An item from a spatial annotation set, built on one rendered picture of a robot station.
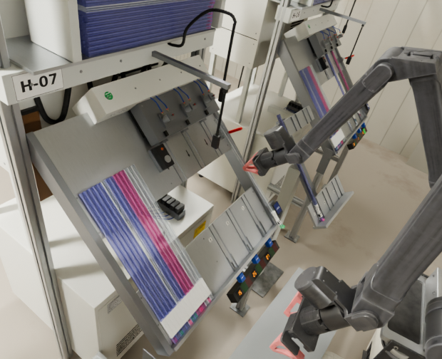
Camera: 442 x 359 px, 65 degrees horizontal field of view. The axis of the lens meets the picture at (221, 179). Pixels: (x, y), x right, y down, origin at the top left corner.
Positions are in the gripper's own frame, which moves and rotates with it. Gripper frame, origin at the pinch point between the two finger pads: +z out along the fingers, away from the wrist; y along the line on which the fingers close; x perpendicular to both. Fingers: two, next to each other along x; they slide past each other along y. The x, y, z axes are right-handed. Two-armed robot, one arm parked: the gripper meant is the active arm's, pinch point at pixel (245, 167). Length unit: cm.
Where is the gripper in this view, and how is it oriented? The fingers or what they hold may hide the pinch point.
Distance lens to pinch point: 128.8
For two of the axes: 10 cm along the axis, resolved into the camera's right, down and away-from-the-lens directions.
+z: -7.1, 2.2, 6.7
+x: 5.2, 8.0, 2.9
